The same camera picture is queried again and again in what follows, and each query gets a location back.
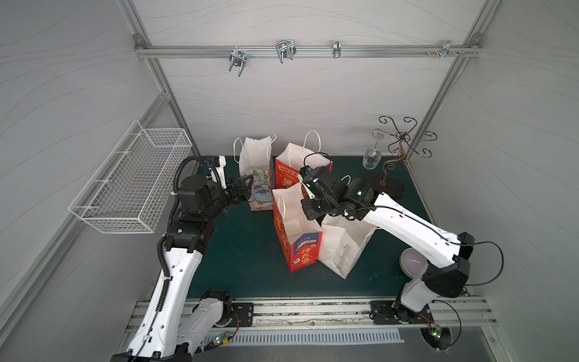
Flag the red paper bag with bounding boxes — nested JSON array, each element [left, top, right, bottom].
[[274, 130, 333, 189], [271, 183, 323, 272]]

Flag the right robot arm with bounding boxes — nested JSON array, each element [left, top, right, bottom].
[[299, 176, 470, 313]]

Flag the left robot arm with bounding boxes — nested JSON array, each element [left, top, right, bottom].
[[111, 155, 253, 361]]

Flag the floral paper bag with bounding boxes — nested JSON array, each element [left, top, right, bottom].
[[233, 135, 277, 211]]

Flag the white paper bag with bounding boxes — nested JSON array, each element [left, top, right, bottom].
[[318, 215, 377, 279]]

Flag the wine glass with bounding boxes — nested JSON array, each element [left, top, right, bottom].
[[363, 141, 381, 170]]

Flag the scrolled metal glass rack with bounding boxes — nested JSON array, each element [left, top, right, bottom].
[[361, 115, 438, 198]]

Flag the pink bowl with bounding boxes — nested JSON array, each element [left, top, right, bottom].
[[399, 247, 428, 279]]

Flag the leftmost metal hook clamp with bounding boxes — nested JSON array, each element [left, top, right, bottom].
[[229, 49, 247, 77]]

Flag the white vent grille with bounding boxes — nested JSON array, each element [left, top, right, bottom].
[[225, 328, 405, 347]]

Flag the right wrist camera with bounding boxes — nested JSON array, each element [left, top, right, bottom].
[[299, 166, 319, 187]]

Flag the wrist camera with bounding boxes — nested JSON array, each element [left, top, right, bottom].
[[203, 155, 226, 184], [299, 166, 319, 187]]

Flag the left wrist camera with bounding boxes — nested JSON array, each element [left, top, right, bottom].
[[203, 155, 226, 184]]

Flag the white wire basket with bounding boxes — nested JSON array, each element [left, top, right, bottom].
[[68, 120, 191, 234]]

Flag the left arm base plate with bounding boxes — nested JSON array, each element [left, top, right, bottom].
[[227, 301, 254, 327]]

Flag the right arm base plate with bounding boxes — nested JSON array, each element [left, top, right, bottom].
[[369, 300, 434, 326]]

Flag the horizontal aluminium rail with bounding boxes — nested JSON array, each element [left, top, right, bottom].
[[136, 44, 483, 60]]

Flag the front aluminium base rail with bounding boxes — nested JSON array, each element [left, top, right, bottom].
[[126, 296, 498, 333]]

